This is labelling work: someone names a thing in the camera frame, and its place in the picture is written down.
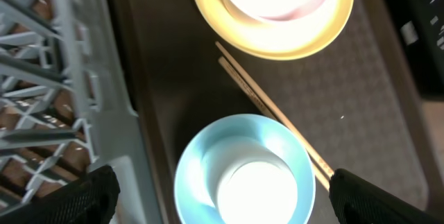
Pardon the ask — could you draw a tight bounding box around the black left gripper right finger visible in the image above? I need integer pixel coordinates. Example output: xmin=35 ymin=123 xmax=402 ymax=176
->
xmin=329 ymin=169 xmax=441 ymax=224

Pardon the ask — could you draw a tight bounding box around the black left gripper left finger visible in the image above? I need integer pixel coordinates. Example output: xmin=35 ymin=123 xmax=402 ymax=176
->
xmin=1 ymin=165 xmax=120 ymax=224

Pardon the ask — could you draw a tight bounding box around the black waste tray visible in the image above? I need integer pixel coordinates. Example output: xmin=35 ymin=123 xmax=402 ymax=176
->
xmin=384 ymin=0 xmax=443 ymax=101

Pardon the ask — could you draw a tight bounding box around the wooden chopstick right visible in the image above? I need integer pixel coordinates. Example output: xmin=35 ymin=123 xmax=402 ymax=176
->
xmin=215 ymin=42 xmax=334 ymax=179

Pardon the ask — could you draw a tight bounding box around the wooden chopstick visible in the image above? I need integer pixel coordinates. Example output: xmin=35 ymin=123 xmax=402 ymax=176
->
xmin=218 ymin=56 xmax=330 ymax=191
xmin=215 ymin=42 xmax=334 ymax=179

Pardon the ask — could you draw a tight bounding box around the grey plastic dish rack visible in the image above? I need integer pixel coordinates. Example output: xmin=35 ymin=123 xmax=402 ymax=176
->
xmin=1 ymin=0 xmax=162 ymax=223

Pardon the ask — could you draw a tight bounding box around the brown serving tray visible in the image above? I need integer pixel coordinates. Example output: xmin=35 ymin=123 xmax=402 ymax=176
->
xmin=108 ymin=0 xmax=443 ymax=223

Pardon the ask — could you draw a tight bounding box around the white paper cup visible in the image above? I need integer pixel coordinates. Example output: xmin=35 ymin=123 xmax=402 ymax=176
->
xmin=203 ymin=136 xmax=298 ymax=224

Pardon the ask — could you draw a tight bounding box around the blue bowl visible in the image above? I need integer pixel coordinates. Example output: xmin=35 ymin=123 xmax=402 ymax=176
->
xmin=174 ymin=114 xmax=316 ymax=224

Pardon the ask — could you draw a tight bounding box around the yellow plate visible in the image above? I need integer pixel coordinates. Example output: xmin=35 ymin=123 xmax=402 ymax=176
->
xmin=194 ymin=0 xmax=354 ymax=60

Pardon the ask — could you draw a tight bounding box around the wooden chopstick left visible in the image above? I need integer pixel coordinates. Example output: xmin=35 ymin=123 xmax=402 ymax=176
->
xmin=218 ymin=56 xmax=330 ymax=191

